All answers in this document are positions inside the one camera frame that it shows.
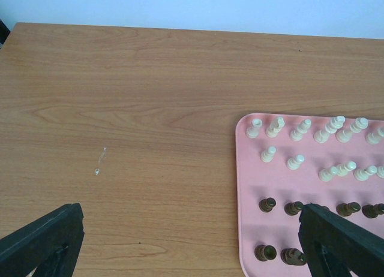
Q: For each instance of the white pawn piece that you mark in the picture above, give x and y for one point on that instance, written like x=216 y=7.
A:
x=295 y=162
x=268 y=154

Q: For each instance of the black rook piece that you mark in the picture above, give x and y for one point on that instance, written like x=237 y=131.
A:
x=265 y=252

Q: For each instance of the black pawn piece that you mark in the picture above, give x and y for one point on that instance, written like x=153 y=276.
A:
x=293 y=208
x=267 y=204

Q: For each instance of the black knight piece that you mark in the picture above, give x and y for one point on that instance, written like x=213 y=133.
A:
x=293 y=256

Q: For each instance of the white bishop piece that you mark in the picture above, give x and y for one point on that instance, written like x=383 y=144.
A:
x=298 y=133

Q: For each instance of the white knight piece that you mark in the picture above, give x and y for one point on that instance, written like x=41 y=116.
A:
x=275 y=127

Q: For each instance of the white king piece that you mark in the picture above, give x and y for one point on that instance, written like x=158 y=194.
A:
x=334 y=124

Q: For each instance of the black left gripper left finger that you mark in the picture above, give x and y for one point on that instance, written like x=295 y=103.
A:
x=48 y=246

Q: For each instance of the pink plastic tray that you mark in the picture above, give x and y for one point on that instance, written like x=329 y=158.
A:
x=257 y=180

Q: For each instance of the white queen piece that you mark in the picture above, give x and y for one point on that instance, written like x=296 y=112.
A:
x=357 y=126

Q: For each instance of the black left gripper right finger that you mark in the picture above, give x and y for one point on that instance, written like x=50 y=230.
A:
x=334 y=246

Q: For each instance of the white rook piece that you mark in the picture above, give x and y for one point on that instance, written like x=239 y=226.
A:
x=254 y=129

